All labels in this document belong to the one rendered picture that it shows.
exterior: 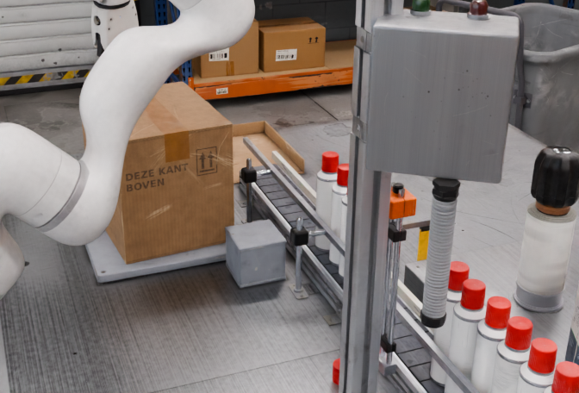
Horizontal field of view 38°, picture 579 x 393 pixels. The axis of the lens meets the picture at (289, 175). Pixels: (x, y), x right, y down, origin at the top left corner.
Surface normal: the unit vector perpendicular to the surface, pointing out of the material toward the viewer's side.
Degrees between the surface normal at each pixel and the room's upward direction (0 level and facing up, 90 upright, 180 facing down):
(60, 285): 0
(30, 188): 90
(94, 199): 67
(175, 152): 90
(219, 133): 90
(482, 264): 0
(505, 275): 0
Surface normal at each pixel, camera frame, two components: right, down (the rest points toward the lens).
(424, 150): -0.24, 0.40
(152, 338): 0.01, -0.91
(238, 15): 0.54, 0.25
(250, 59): 0.33, 0.40
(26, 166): 0.59, -0.01
